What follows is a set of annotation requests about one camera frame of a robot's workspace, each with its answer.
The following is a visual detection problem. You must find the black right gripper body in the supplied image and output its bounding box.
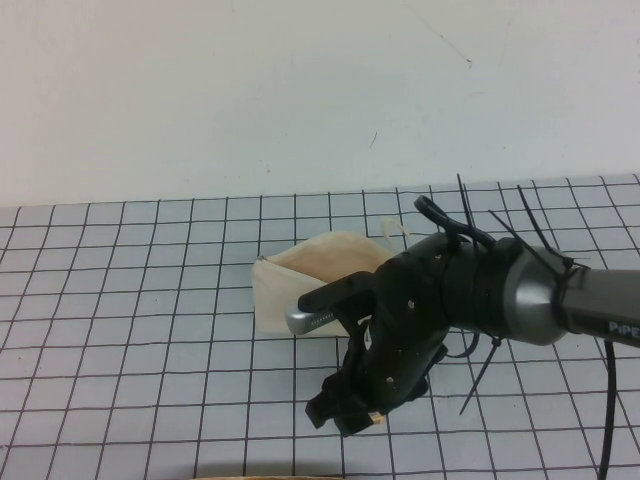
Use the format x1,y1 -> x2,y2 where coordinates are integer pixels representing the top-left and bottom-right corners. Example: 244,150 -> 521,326
343,233 -> 452,404

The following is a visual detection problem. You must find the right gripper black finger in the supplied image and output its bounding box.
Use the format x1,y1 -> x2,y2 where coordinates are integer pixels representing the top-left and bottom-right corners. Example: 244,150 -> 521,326
304,372 -> 375,437
382,374 -> 430,409

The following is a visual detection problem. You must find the cream fabric pencil case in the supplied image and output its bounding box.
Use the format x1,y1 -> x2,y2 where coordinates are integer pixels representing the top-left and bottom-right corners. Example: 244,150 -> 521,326
251,216 -> 412,337

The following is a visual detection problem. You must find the black zip tie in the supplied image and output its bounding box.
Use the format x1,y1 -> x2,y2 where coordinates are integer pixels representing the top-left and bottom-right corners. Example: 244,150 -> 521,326
516,184 -> 576,274
458,336 -> 503,417
455,173 -> 477,237
486,208 -> 522,242

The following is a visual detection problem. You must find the blue grid tablecloth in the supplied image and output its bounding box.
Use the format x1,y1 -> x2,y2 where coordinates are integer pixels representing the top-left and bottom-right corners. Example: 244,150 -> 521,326
0,173 -> 640,480

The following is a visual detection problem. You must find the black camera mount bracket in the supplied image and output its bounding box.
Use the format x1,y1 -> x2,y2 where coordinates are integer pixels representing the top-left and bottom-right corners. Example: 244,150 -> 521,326
297,271 -> 384,314

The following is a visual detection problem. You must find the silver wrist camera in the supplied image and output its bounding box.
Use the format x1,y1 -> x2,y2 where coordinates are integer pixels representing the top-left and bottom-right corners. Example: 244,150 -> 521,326
285,304 -> 347,336

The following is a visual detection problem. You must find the black cable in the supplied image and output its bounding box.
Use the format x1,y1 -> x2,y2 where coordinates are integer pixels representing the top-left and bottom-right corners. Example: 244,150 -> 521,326
601,338 -> 622,480
413,194 -> 497,252

